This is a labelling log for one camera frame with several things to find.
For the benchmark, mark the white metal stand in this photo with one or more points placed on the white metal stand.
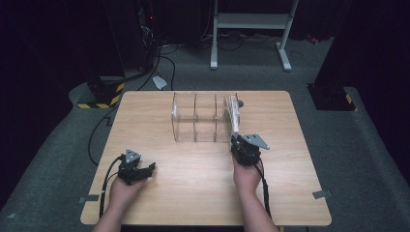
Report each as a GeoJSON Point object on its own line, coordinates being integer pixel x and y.
{"type": "Point", "coordinates": [251, 22]}

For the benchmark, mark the person's left hand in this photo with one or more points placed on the person's left hand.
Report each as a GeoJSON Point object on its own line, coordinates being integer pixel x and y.
{"type": "Point", "coordinates": [124, 191]}

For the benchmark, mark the black perforated box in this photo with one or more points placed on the black perforated box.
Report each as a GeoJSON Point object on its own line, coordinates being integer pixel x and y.
{"type": "Point", "coordinates": [332, 98]}

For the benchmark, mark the small grey round object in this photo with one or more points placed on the small grey round object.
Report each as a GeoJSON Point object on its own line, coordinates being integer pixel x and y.
{"type": "Point", "coordinates": [240, 103]}

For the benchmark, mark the person's right hand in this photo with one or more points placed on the person's right hand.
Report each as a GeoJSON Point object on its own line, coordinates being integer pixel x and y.
{"type": "Point", "coordinates": [246, 177]}

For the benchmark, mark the white board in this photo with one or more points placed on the white board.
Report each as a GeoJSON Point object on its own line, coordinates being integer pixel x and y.
{"type": "Point", "coordinates": [232, 112]}

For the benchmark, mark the clear acrylic divider rack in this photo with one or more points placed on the clear acrylic divider rack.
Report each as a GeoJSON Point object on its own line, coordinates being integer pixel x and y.
{"type": "Point", "coordinates": [196, 117]}

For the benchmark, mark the grey tape piece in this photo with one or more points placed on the grey tape piece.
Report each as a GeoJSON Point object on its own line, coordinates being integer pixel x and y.
{"type": "Point", "coordinates": [321, 194]}
{"type": "Point", "coordinates": [89, 198]}

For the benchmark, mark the black equipment cabinet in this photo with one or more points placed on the black equipment cabinet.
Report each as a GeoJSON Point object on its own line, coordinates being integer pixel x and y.
{"type": "Point", "coordinates": [135, 32]}

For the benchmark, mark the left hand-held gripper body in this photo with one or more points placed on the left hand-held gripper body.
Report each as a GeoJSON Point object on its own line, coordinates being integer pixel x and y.
{"type": "Point", "coordinates": [129, 167]}

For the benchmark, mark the black base with striped edge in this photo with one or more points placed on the black base with striped edge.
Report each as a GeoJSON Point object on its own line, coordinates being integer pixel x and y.
{"type": "Point", "coordinates": [104, 93]}

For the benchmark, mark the grey floor pedal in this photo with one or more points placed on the grey floor pedal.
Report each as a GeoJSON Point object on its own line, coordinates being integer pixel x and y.
{"type": "Point", "coordinates": [159, 82]}

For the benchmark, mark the small red object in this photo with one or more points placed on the small red object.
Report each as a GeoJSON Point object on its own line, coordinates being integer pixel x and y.
{"type": "Point", "coordinates": [312, 39]}

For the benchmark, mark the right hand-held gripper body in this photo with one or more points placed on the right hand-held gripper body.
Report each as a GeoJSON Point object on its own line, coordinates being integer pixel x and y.
{"type": "Point", "coordinates": [249, 151]}

